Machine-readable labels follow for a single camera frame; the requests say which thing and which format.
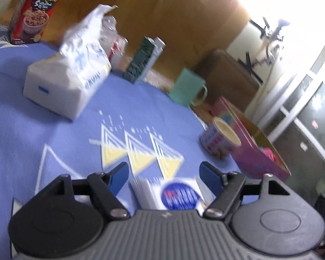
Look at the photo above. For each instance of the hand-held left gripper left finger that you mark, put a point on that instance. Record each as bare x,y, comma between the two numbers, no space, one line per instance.
119,177

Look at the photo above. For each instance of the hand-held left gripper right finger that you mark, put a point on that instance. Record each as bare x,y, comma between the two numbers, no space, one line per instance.
210,176

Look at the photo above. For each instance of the white square cotton pad pack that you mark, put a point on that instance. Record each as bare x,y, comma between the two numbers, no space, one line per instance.
151,192

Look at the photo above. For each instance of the pink biscuit tin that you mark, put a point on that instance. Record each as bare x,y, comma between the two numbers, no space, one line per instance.
249,157

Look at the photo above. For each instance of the pink soft item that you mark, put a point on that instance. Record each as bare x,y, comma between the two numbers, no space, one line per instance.
269,154

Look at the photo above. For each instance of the instant noodle cup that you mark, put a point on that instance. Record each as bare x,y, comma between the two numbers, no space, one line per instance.
216,140

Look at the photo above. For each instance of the blue printed blanket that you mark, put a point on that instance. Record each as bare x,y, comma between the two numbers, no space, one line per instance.
70,140

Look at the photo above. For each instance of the teal plastic mug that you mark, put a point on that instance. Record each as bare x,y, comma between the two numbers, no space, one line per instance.
185,88

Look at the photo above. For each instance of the brown cabinet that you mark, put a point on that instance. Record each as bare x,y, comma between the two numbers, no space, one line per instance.
227,78

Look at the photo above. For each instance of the white paper flour bag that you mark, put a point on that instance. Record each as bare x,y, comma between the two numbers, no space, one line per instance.
59,86

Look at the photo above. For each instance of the green and white milk carton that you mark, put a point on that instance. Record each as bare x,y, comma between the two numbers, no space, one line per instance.
143,59

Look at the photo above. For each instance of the clear crumpled plastic bag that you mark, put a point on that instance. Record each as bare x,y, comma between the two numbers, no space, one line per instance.
116,48

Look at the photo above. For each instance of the wooden board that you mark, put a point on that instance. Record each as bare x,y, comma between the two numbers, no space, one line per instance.
178,19

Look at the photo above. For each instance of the red cereal box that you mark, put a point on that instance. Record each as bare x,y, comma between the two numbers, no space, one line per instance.
38,13

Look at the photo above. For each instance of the white window frame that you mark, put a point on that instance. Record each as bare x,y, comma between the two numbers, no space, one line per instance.
287,108

